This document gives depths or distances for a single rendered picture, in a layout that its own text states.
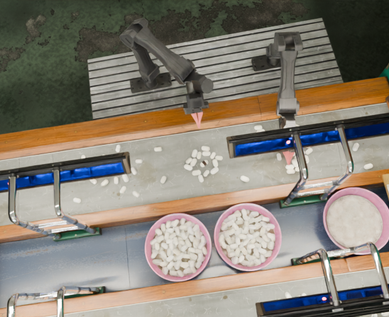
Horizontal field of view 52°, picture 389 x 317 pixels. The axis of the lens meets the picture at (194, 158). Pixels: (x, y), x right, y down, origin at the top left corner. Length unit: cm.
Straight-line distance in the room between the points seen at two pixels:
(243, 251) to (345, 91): 84
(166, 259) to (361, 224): 80
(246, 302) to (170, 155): 67
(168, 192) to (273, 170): 45
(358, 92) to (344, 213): 54
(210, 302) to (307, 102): 94
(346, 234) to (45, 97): 209
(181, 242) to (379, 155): 91
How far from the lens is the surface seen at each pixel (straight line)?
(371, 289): 140
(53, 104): 289
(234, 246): 166
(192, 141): 177
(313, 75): 204
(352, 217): 177
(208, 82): 155
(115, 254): 177
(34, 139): 192
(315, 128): 142
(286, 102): 162
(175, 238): 167
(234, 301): 165
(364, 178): 179
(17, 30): 331
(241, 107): 181
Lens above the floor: 239
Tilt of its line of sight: 71 degrees down
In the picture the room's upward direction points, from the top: 10 degrees counter-clockwise
